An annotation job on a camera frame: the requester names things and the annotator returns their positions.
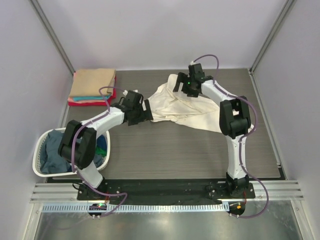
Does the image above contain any cream white t shirt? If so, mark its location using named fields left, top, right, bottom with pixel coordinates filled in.
left=148, top=74, right=221, bottom=133

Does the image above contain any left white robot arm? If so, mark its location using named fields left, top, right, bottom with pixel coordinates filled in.
left=58, top=99, right=153, bottom=197

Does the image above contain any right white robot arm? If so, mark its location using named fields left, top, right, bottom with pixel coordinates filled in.
left=173, top=72, right=252, bottom=197

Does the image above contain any folded red t shirt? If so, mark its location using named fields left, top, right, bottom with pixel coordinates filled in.
left=67, top=86, right=116, bottom=107

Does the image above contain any blue garment in basket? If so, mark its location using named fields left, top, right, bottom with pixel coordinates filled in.
left=96, top=135, right=108, bottom=151

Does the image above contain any folded teal t shirt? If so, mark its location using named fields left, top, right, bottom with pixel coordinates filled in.
left=68, top=95, right=110, bottom=102

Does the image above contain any green garment in basket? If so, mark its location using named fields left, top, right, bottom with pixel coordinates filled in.
left=95, top=146, right=107, bottom=158

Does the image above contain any folded tan t shirt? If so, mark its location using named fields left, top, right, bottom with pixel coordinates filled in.
left=69, top=68, right=116, bottom=98

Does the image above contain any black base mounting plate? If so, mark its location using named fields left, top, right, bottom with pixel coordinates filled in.
left=76, top=178, right=256, bottom=201

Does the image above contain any grey blue shirt in basket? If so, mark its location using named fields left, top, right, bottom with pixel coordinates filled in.
left=39, top=130, right=72, bottom=174

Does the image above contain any white plastic laundry basket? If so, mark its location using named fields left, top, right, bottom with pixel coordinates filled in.
left=32, top=127, right=111, bottom=178

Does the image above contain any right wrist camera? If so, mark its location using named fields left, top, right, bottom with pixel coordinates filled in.
left=188, top=63, right=205, bottom=82

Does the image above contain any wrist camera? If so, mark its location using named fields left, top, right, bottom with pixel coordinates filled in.
left=119, top=90, right=144, bottom=109
left=188, top=63, right=205, bottom=82

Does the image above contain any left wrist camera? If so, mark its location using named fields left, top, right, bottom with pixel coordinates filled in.
left=119, top=90, right=144, bottom=109

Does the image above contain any slotted white cable duct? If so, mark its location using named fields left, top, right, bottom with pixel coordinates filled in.
left=42, top=202, right=229, bottom=214

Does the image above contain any aluminium rail beam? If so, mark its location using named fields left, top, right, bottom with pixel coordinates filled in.
left=29, top=180, right=304, bottom=203

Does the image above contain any right aluminium corner post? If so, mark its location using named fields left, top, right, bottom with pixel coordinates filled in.
left=248, top=0, right=297, bottom=75

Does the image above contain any aluminium corner post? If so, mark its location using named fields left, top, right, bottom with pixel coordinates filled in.
left=28, top=0, right=75, bottom=75
left=248, top=0, right=297, bottom=75

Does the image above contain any left aluminium corner post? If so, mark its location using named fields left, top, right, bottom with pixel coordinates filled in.
left=28, top=0, right=75, bottom=75

